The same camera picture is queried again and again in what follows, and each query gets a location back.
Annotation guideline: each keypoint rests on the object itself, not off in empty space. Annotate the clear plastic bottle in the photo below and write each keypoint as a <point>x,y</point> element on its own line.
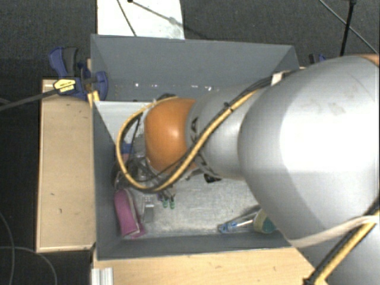
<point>234,226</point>

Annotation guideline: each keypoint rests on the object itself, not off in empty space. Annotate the purple sponge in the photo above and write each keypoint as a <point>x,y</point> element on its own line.
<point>124,212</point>

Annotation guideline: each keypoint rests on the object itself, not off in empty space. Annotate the yellow and teal sponge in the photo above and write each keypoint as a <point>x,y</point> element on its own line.
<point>264,223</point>

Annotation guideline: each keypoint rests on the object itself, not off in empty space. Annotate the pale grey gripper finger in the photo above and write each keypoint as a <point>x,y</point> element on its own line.
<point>149,212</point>

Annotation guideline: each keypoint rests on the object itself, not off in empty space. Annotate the grey metal bin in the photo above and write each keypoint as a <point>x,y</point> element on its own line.
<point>190,64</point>

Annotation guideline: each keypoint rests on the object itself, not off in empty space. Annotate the pale wood board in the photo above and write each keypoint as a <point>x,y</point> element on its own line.
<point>65,171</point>

